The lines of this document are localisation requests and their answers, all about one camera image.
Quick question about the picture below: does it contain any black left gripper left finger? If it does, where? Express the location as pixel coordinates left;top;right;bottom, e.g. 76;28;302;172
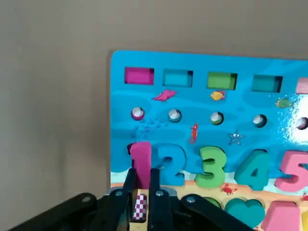
9;167;138;231

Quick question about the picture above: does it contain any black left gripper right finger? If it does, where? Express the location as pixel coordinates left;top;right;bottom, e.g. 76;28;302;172
147;168;254;231

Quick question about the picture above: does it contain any pink number one piece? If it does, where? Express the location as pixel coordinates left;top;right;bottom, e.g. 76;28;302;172
129;141;153;190

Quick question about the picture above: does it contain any blue wooden toy board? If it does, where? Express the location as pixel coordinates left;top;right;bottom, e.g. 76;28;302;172
107;50;308;231

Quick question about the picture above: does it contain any green circle piece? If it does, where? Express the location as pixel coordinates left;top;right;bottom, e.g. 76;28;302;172
203;196;222;209

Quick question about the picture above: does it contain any blue number two piece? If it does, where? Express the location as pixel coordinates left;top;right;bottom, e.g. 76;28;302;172
153;143;188;186

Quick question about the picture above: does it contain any green number three piece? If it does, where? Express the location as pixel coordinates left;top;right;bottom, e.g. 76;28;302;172
194;146;229;189

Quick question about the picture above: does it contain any teal heart piece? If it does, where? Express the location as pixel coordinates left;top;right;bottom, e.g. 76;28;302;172
224;198;266;229

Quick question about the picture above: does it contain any teal number four piece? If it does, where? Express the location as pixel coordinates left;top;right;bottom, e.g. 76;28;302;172
234;149;270;191

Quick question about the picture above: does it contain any pink trapezoid piece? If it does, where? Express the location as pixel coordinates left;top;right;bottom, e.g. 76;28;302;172
261;200;302;231

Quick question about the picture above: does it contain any pink number five piece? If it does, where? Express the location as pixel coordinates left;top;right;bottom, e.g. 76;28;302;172
273;150;308;193

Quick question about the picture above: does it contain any yellow pentagon piece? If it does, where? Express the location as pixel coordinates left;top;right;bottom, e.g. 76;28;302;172
300;211;308;231

